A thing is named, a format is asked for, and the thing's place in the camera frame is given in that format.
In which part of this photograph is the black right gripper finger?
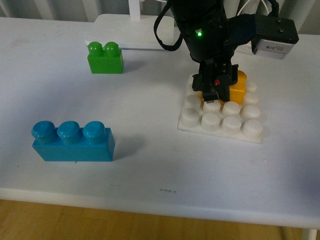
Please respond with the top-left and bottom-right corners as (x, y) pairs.
(218, 62), (238, 102)

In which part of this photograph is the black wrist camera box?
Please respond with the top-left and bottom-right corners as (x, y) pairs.
(251, 15), (299, 60)

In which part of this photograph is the white studded base plate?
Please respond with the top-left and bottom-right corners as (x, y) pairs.
(177, 75), (264, 144)

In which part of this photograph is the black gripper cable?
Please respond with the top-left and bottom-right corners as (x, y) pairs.
(153, 0), (183, 52)

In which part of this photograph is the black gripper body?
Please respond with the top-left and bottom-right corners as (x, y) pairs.
(166, 0), (258, 92)

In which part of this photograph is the white lamp cable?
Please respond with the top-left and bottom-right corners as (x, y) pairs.
(235, 0), (272, 17)

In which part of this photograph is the yellow two-stud block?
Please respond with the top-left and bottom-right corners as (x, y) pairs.
(199, 70), (249, 106)

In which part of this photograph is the blue three-stud block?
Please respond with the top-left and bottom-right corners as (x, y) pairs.
(31, 120), (115, 162)

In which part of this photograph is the green two-stud block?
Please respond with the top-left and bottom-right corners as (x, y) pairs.
(87, 41), (124, 74)

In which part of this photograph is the white desk lamp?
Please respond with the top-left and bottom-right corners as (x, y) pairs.
(84, 0), (163, 51)

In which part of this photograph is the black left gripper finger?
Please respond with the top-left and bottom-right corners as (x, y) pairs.
(202, 59), (219, 102)

